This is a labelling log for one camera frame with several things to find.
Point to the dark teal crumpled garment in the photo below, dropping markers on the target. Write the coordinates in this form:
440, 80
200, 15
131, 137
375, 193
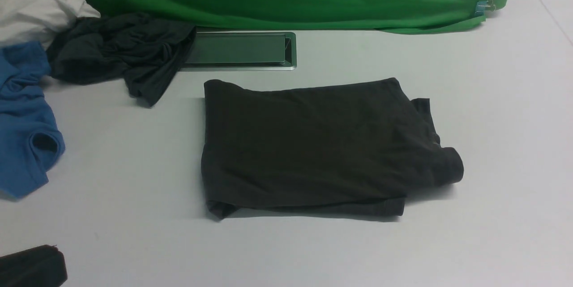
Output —
145, 51

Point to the blue binder clip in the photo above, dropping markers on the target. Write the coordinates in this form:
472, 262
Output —
481, 7

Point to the blue crumpled garment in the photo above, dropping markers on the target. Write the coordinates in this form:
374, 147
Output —
30, 141

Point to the white crumpled garment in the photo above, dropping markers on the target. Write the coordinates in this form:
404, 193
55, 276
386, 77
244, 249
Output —
40, 20

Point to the metal table cable hatch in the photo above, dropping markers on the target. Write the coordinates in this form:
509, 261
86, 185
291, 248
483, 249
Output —
243, 51

